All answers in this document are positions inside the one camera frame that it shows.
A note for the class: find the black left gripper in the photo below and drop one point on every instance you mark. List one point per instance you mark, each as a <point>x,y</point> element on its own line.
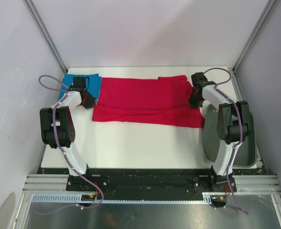
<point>91,101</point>

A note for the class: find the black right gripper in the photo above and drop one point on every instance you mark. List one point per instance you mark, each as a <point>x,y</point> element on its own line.
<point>194,104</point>

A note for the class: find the red t shirt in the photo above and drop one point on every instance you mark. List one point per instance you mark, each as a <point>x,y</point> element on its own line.
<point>162,101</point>

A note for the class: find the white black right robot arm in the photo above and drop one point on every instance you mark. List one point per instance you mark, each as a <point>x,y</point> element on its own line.
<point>232,122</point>

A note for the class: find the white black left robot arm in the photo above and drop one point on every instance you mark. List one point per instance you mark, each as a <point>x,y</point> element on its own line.
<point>57,126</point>

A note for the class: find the folded blue t shirt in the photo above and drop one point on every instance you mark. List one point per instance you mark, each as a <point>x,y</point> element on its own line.
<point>93,83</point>

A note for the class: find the dark green plastic tray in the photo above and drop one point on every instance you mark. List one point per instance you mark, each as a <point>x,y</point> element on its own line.
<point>246,156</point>

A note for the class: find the aluminium profile crossbar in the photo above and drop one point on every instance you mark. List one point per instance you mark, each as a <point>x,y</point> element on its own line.
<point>257,184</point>

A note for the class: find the right aluminium frame post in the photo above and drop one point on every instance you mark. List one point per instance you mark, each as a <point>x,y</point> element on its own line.
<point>262,20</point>

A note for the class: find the aluminium frame post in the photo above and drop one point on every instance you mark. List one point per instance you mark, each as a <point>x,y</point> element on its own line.
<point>262,20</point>
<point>45,33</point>

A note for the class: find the left aluminium frame post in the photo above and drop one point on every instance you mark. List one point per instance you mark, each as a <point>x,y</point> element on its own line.
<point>45,33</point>

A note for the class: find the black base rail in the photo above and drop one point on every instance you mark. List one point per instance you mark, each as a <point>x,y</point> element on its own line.
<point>154,184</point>

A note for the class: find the grey slotted cable duct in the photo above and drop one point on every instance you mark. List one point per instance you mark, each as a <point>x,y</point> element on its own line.
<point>86,199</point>

